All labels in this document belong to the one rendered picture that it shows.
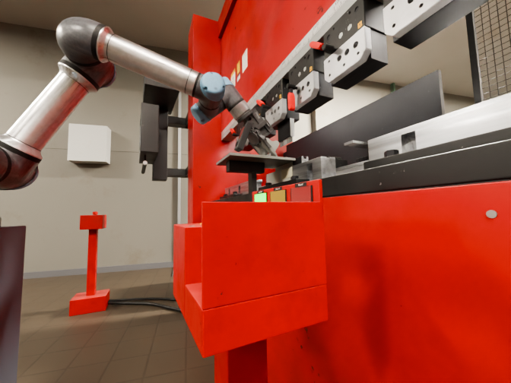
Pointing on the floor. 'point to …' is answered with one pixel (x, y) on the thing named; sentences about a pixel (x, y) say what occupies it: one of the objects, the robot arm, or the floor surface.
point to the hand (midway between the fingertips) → (271, 159)
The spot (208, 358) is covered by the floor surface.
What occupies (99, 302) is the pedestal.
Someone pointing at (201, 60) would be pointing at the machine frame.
